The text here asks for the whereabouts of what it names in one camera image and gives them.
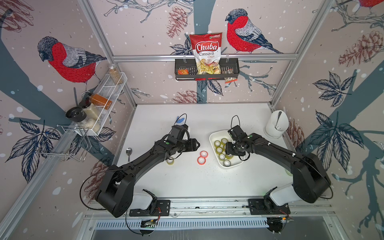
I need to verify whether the red tape roll back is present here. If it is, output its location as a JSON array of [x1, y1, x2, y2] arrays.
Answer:
[[200, 151, 208, 158]]

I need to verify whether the red tape roll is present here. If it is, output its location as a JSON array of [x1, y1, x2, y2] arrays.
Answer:
[[197, 157, 206, 166], [200, 151, 208, 158]]

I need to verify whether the red tape roll front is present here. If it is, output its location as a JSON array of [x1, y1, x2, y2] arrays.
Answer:
[[197, 157, 206, 166]]

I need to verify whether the yellow transparent tape roll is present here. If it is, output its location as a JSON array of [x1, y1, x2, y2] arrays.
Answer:
[[218, 154, 226, 161], [214, 140, 221, 148], [215, 147, 224, 155], [221, 138, 228, 145]]

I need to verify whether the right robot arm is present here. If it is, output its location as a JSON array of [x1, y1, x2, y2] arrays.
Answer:
[[225, 125, 332, 215]]

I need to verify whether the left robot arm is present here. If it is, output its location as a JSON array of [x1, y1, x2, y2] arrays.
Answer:
[[95, 124, 200, 218]]

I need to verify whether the white storage box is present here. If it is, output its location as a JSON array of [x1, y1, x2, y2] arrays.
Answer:
[[209, 130, 243, 169]]

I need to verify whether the blue tape cutter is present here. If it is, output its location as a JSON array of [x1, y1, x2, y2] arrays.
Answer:
[[176, 117, 185, 125]]

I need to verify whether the white utensil holder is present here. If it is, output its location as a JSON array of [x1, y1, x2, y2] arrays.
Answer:
[[264, 110, 290, 139]]

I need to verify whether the metal spoon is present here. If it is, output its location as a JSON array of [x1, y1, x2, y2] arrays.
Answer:
[[126, 148, 133, 162]]

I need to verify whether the Chuba cassava chips bag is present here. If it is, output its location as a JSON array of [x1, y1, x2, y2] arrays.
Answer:
[[190, 33, 222, 75]]

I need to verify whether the glass spice jar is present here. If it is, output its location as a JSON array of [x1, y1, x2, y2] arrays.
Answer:
[[109, 64, 124, 85]]

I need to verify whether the orange sauce bottle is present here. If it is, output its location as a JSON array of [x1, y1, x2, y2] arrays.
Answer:
[[89, 94, 113, 110]]

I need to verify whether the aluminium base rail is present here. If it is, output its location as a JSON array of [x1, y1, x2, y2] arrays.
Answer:
[[83, 196, 334, 218]]

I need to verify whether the black wall basket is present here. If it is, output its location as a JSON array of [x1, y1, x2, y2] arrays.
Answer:
[[175, 59, 240, 81]]

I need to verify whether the white wire shelf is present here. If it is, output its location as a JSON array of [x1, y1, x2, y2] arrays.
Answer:
[[75, 72, 127, 136]]

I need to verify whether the chrome wire rack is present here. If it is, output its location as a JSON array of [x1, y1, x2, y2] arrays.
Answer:
[[35, 125, 92, 162]]

